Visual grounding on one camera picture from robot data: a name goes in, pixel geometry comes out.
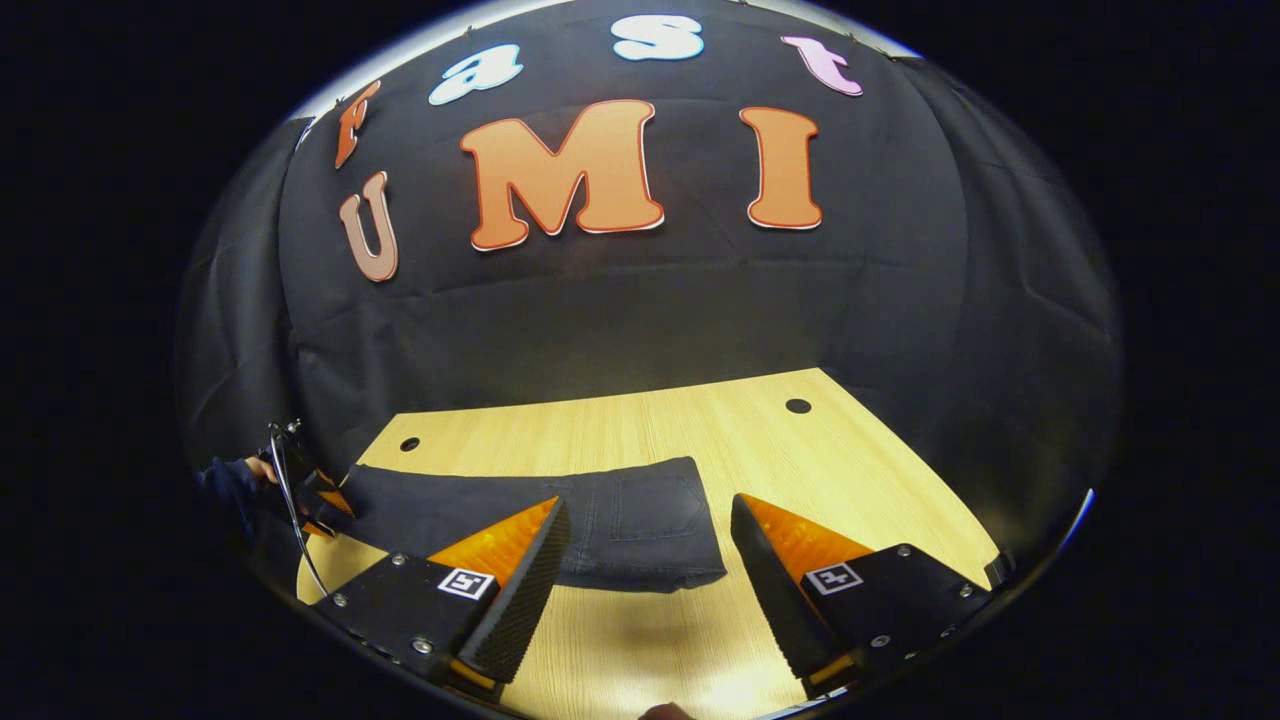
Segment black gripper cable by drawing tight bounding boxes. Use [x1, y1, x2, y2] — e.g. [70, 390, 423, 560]
[266, 422, 331, 598]

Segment dark grey jeans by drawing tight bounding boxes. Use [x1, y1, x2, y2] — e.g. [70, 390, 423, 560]
[338, 457, 728, 593]

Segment black backdrop cloth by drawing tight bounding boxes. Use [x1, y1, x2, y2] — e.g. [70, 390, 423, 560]
[175, 0, 1121, 561]

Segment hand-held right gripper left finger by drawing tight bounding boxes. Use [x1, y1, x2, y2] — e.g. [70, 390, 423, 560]
[335, 495, 571, 691]

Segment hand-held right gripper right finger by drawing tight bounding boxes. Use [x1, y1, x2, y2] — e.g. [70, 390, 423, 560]
[730, 492, 1006, 701]

